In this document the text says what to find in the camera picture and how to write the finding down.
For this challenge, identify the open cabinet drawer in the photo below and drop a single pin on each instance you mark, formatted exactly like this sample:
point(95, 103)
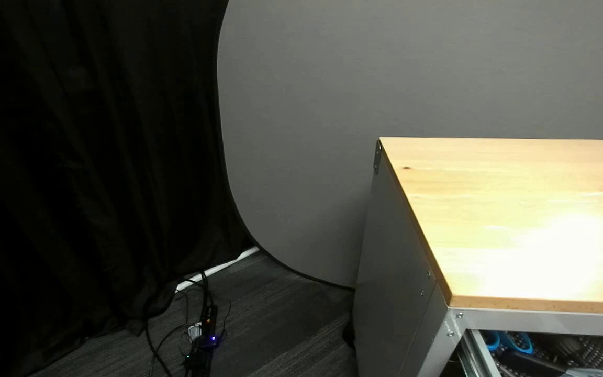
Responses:
point(558, 352)

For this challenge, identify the white floor strip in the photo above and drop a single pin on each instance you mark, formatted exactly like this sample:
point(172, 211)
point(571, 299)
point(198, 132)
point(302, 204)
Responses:
point(218, 269)

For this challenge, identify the grey round backdrop panel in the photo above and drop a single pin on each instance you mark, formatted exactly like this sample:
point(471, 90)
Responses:
point(385, 68)

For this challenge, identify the black power strip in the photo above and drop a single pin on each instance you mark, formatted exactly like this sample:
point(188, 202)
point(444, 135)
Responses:
point(208, 319)

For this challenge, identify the white plug adapter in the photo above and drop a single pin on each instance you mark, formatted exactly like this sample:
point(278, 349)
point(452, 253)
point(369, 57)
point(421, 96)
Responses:
point(194, 331)

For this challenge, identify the grey cabinet with wooden top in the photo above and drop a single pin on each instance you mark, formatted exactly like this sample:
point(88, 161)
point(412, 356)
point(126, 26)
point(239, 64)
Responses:
point(511, 220)

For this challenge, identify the black curtain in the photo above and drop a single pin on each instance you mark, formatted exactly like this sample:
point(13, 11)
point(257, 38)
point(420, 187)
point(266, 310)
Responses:
point(81, 173)

